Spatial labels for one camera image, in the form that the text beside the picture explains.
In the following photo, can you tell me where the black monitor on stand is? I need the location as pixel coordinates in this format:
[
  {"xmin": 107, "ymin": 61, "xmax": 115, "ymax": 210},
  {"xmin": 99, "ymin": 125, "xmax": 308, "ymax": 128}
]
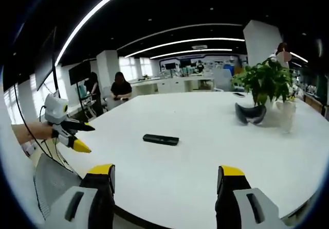
[{"xmin": 68, "ymin": 60, "xmax": 94, "ymax": 116}]

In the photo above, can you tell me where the large black wall screen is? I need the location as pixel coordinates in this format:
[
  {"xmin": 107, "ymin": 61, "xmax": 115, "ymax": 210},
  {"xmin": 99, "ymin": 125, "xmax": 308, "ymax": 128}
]
[{"xmin": 34, "ymin": 26, "xmax": 58, "ymax": 92}]

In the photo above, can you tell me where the clear plastic bag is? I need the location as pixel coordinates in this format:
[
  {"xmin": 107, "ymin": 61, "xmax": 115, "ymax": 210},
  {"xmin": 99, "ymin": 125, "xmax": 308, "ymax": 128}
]
[{"xmin": 275, "ymin": 100, "xmax": 297, "ymax": 133}]

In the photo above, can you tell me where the dark grey headset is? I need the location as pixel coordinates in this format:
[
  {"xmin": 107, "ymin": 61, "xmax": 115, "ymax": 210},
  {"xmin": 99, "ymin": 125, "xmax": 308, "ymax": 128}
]
[{"xmin": 234, "ymin": 102, "xmax": 267, "ymax": 126}]

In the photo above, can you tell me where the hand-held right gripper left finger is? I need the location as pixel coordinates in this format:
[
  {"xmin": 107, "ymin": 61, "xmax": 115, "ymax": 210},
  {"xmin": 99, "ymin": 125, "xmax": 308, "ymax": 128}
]
[{"xmin": 47, "ymin": 163, "xmax": 116, "ymax": 229}]

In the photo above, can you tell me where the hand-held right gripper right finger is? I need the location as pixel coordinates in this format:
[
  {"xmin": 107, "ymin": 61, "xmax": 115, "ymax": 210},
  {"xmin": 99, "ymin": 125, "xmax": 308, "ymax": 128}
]
[{"xmin": 215, "ymin": 165, "xmax": 288, "ymax": 229}]

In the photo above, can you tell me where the white counter desk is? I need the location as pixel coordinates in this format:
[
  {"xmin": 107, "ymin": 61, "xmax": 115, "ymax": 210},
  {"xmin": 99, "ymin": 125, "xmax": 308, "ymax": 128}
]
[{"xmin": 127, "ymin": 77, "xmax": 215, "ymax": 95}]

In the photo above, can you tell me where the grey mesh office chair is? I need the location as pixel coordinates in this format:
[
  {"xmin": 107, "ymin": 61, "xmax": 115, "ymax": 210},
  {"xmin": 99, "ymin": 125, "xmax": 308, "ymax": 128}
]
[{"xmin": 33, "ymin": 152, "xmax": 83, "ymax": 221}]

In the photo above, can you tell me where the green potted plant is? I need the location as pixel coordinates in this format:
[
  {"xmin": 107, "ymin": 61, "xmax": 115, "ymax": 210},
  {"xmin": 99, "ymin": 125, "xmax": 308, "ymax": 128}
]
[{"xmin": 230, "ymin": 58, "xmax": 296, "ymax": 109}]

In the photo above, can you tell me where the black cable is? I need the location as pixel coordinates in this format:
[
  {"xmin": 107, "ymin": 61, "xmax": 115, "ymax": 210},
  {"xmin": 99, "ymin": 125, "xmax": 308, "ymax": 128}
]
[{"xmin": 12, "ymin": 83, "xmax": 78, "ymax": 174}]

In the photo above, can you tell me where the black remote control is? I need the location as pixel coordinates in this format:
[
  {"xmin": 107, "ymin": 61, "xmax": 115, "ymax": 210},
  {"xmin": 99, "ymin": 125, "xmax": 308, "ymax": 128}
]
[{"xmin": 142, "ymin": 134, "xmax": 180, "ymax": 147}]

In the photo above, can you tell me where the person's left hand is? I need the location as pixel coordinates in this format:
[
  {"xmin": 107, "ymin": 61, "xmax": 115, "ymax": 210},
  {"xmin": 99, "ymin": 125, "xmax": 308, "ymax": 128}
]
[{"xmin": 25, "ymin": 120, "xmax": 56, "ymax": 140}]

